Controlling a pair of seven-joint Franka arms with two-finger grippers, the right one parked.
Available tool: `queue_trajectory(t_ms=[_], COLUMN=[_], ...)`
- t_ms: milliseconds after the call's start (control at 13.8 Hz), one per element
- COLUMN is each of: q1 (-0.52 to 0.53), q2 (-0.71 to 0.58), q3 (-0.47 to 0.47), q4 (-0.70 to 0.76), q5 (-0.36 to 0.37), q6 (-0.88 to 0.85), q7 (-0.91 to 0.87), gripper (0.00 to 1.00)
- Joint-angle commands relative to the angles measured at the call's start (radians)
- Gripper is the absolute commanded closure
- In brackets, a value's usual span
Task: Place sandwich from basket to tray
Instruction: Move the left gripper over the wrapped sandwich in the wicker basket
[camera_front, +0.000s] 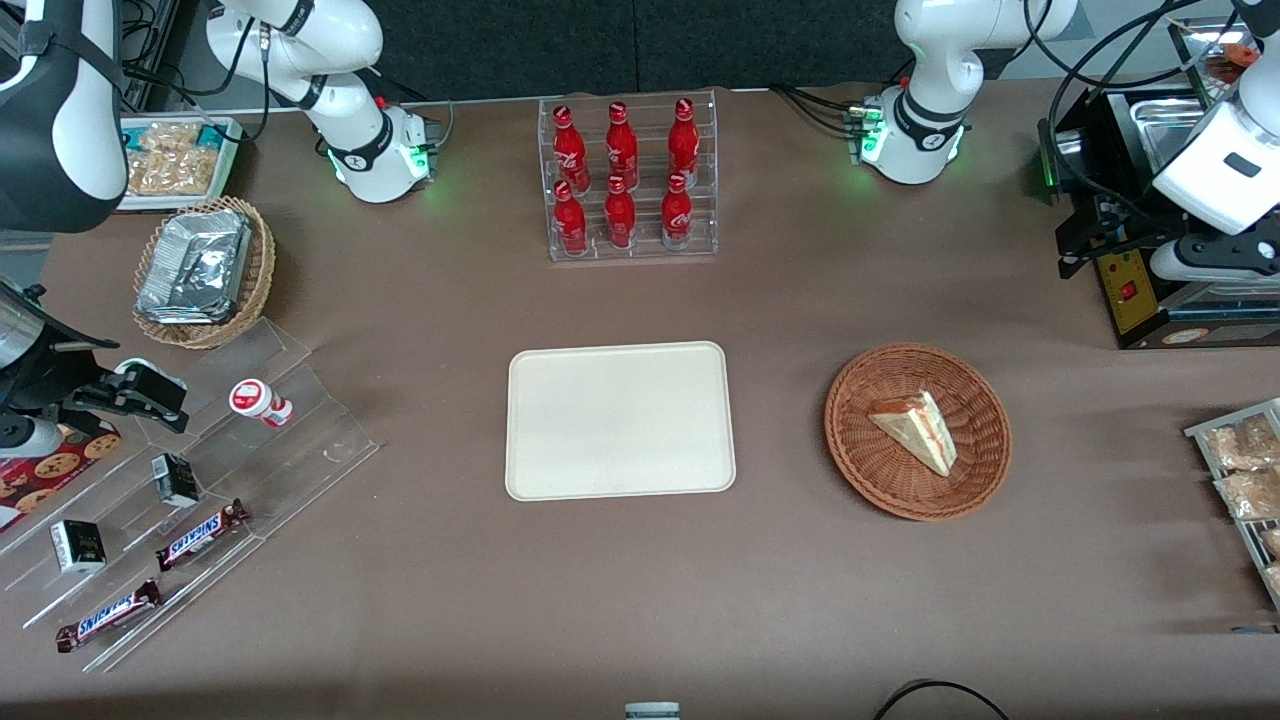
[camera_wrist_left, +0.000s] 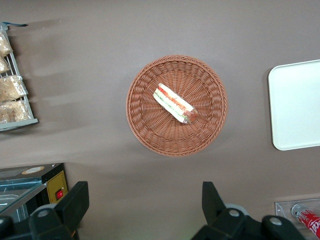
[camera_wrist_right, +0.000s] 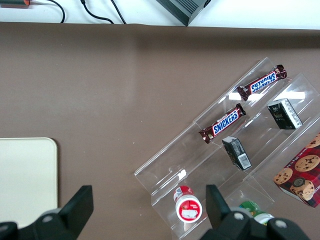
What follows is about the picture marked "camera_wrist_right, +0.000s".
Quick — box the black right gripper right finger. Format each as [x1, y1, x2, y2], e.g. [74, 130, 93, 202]
[205, 184, 233, 230]

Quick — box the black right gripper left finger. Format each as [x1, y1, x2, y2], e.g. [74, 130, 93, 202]
[57, 184, 95, 237]

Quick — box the beige plastic tray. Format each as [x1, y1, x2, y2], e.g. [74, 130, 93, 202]
[0, 137, 59, 229]

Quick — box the red capped yoghurt bottle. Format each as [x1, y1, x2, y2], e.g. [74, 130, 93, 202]
[172, 185, 203, 223]

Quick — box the green capped bottle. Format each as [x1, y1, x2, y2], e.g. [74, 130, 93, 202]
[238, 200, 276, 226]

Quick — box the small black carton box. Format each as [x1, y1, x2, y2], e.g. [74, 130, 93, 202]
[221, 136, 252, 171]
[266, 97, 304, 130]

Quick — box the clear acrylic tiered shelf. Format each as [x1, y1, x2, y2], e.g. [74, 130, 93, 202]
[134, 56, 320, 240]

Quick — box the Snickers chocolate bar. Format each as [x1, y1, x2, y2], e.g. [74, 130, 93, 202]
[198, 103, 247, 145]
[236, 64, 288, 102]

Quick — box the red chocolate chip cookie box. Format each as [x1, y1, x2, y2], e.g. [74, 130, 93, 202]
[273, 132, 320, 209]

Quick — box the dark grey ribbed box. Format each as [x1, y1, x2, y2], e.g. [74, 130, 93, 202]
[155, 0, 213, 27]

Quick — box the orange tipped dark tool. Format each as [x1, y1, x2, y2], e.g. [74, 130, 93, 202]
[0, 0, 31, 7]

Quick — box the black cable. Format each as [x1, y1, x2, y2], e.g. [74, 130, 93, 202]
[109, 0, 128, 25]
[29, 0, 66, 24]
[80, 0, 115, 25]

